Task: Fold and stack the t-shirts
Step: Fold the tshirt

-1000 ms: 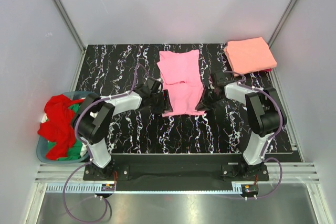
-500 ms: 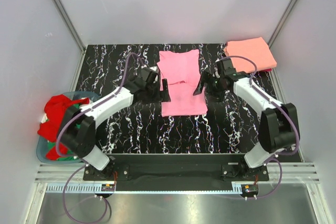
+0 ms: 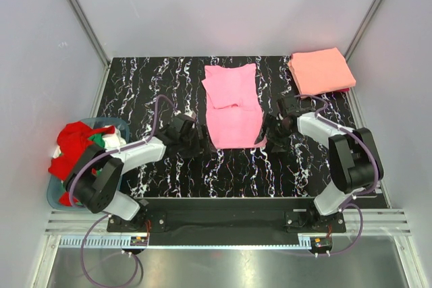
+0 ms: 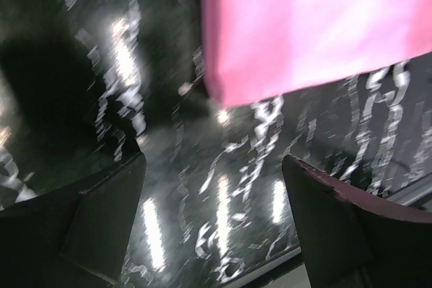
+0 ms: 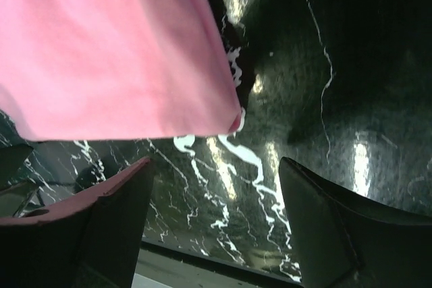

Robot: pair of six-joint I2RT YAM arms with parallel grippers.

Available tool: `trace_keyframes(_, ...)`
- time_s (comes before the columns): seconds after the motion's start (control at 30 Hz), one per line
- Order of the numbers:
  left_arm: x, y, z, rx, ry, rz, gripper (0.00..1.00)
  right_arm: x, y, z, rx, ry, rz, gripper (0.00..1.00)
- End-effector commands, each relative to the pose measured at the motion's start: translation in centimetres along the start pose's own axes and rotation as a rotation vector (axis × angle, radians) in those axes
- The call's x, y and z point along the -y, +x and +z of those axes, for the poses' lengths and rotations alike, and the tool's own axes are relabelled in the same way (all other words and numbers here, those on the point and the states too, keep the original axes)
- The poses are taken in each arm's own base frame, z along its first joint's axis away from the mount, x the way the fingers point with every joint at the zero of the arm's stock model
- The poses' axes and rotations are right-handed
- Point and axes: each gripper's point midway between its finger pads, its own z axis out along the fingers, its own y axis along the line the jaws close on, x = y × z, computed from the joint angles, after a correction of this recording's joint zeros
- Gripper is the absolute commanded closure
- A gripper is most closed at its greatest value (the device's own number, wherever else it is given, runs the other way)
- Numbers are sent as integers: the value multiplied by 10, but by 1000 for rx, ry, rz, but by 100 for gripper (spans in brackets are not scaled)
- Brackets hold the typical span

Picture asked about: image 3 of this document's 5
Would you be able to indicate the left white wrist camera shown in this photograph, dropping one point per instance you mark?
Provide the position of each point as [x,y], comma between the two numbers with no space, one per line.
[189,113]

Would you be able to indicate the blue laundry basket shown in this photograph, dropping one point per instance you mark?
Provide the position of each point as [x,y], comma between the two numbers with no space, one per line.
[57,197]

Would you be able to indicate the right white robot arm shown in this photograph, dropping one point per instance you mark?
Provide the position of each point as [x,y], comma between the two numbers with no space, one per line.
[354,162]

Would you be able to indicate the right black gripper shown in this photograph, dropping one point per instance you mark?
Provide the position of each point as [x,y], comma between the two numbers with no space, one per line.
[281,144]

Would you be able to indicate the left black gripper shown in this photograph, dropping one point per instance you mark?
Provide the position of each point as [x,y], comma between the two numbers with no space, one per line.
[202,146]

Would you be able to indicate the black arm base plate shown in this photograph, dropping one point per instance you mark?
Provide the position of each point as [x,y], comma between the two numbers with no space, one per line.
[295,215]

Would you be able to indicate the pink t shirt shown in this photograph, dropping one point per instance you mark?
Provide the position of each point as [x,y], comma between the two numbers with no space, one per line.
[234,116]

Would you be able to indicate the green t shirt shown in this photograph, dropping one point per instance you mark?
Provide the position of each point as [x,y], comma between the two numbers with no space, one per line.
[97,139]

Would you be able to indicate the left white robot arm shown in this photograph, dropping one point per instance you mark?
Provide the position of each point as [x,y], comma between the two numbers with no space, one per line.
[94,180]

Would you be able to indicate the red t shirt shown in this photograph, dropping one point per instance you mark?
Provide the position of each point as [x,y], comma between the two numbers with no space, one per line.
[73,140]

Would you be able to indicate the folded salmon t shirt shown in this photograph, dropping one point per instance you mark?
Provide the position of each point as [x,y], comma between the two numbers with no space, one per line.
[320,72]

